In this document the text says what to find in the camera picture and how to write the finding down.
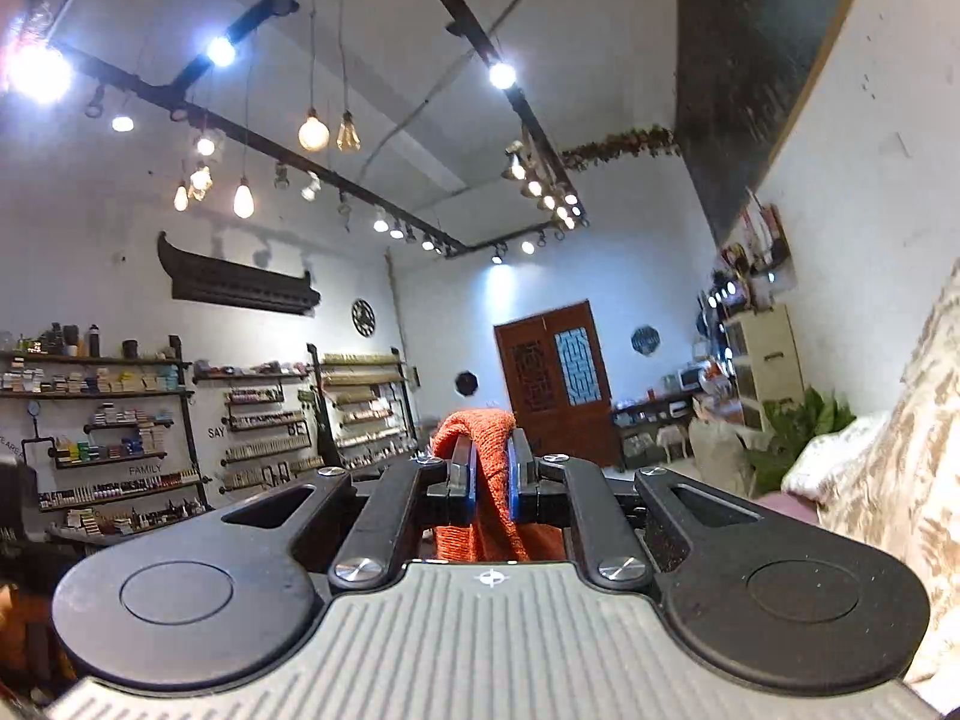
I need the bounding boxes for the orange knitted sweater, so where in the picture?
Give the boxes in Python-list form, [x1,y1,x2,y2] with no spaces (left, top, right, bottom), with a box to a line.
[431,406,567,563]

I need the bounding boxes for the cluttered wall shelf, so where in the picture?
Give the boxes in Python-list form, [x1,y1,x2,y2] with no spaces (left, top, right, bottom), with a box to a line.
[697,195,797,316]

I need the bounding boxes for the side table with appliances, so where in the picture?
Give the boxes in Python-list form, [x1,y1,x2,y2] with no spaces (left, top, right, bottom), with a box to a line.
[611,360,725,470]

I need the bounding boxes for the brass cluster ceiling lamp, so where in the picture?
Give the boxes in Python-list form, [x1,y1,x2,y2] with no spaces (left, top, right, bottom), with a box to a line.
[501,139,590,232]

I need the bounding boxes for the black ceiling track light rail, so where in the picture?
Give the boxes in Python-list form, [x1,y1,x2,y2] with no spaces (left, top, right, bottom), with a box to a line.
[45,0,593,265]

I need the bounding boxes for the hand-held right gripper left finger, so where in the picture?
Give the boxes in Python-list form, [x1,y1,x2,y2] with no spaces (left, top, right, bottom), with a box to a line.
[221,435,481,592]

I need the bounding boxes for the beige floral cloth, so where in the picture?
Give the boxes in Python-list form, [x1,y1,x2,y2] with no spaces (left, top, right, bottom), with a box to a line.
[816,259,960,685]

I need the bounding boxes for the dark carved eave wall ornament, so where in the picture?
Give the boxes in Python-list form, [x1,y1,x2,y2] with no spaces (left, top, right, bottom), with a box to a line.
[157,231,322,317]

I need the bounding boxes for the brown wooden lattice door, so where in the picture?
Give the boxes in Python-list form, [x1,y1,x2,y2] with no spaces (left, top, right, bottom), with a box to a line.
[493,300,623,470]

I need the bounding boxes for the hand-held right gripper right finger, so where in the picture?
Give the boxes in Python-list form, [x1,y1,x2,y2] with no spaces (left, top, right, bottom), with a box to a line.
[506,427,766,592]

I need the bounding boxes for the tall black display shelf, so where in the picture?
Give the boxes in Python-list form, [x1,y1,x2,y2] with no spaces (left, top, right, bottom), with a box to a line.
[307,343,422,479]

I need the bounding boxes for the wide pipe-frame display shelf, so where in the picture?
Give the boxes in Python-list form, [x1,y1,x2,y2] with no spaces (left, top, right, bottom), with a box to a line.
[0,322,209,537]

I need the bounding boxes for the white plush toy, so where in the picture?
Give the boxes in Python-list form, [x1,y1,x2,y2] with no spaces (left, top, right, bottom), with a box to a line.
[688,397,760,497]

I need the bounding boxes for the white floral pillow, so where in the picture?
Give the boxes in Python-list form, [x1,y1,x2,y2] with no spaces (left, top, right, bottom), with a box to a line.
[780,412,895,502]

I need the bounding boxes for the mauve sofa cover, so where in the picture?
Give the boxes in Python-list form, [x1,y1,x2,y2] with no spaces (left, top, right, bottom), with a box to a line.
[752,491,820,527]

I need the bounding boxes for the wall rack of small bottles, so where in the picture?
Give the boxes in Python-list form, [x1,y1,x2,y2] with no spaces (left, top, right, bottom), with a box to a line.
[193,360,325,494]

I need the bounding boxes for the hanging pendant light bulbs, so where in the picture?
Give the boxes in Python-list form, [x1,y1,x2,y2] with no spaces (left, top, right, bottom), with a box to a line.
[171,109,362,222]

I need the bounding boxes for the cream cabinet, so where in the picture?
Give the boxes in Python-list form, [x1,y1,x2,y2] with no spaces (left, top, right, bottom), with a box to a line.
[724,304,808,432]

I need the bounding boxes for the dried vine wall garland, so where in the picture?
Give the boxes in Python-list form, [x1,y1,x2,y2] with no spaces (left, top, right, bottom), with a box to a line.
[562,124,680,171]

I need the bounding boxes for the green potted plant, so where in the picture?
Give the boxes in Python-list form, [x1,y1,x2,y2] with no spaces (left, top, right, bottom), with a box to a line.
[746,386,857,494]

